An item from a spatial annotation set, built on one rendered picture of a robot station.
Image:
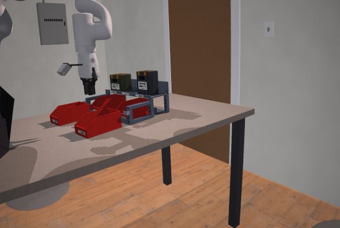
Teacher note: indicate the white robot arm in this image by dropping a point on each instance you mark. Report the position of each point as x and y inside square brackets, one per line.
[86, 30]

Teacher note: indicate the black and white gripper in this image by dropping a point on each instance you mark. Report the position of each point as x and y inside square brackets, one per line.
[88, 69]

